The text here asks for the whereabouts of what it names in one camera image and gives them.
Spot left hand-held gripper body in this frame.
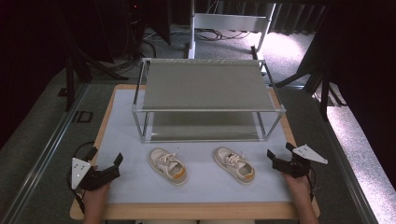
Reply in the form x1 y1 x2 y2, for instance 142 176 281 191
71 157 121 191

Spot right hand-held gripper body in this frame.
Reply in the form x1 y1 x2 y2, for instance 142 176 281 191
272 144 329 179

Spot beige shoe with tan heel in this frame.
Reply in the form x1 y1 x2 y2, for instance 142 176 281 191
213 146 256 187

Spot beige shoe with orange heel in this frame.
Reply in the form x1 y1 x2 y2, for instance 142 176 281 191
148 147 189 187

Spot metal shoe rack grey shelves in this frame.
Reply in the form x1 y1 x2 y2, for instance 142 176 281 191
131 57 287 145

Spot person's left hand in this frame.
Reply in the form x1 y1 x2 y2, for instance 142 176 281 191
81 181 111 207

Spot person's right hand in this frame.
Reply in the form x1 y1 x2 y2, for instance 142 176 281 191
281 172 313 194

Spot black tripod stand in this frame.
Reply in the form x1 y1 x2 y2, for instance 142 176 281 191
275 52 349 121
63 18 129 113

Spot white table mat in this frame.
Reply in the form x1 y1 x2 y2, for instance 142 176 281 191
105 89 292 205

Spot wooden table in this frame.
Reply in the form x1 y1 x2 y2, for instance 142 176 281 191
69 83 321 221

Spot dark curtain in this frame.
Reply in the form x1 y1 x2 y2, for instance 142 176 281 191
0 0 113 150

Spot white metal stand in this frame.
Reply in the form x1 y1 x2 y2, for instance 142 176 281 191
187 0 277 61

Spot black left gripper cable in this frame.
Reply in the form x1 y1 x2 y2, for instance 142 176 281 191
65 141 95 216

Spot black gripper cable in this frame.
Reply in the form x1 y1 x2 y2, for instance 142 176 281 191
65 141 95 216
305 166 318 202

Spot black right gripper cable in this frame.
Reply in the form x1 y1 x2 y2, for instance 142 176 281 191
305 166 318 202

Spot metal floor rail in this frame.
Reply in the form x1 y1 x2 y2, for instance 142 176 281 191
311 92 380 224
0 83 91 224

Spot black floor cables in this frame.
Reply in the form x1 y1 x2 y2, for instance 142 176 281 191
141 27 252 43

